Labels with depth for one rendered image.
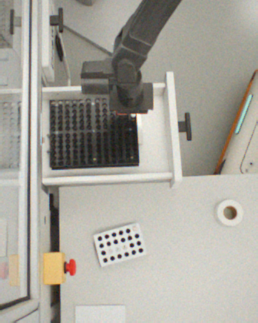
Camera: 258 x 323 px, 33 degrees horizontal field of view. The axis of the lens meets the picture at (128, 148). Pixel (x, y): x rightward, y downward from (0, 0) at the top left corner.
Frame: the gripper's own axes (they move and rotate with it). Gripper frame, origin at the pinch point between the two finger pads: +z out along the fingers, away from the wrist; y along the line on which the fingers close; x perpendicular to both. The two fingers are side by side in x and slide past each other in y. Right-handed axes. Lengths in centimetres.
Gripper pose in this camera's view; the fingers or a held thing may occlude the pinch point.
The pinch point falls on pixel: (133, 110)
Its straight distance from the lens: 109.8
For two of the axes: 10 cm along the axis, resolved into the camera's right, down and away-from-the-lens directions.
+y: 10.0, -0.2, -0.6
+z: 0.6, 2.7, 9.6
